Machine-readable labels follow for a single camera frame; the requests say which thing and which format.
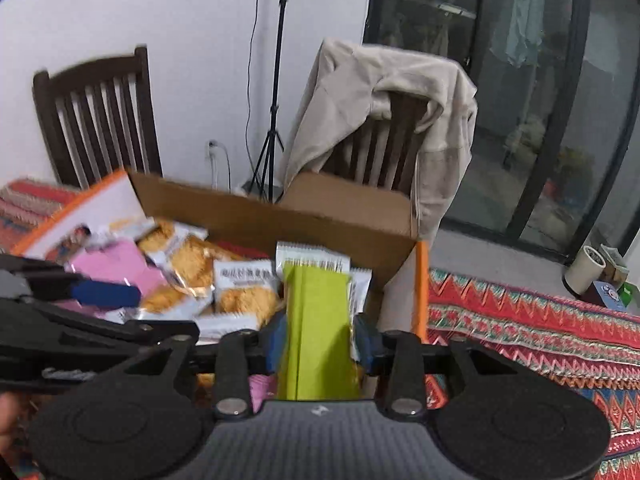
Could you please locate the pink snack pack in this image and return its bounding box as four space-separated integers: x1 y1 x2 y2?
248 375 278 413
66 240 167 300

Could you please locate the small crisp packet dark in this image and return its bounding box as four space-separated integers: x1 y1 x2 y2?
100 285 214 324

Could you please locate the green snack bar pack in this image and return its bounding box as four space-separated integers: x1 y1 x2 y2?
277 263 360 401

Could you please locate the white crisp snack packet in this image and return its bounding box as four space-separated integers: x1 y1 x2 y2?
136 219 244 296

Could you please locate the orange cardboard box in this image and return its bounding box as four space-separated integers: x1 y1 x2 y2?
12 169 428 340

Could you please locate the dark wooden chair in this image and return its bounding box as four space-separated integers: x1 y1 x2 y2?
32 44 163 188

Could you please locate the studio light on stand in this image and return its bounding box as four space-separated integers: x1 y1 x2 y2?
248 0 288 203

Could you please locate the patterned red tablecloth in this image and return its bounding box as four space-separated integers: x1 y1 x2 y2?
0 175 640 480

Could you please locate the chair with beige jacket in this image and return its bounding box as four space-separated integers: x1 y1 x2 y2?
275 38 480 241

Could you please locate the beige jacket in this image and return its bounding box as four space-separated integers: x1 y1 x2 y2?
281 38 477 242

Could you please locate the dark glass sliding door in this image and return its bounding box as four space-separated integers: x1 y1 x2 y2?
363 0 639 261

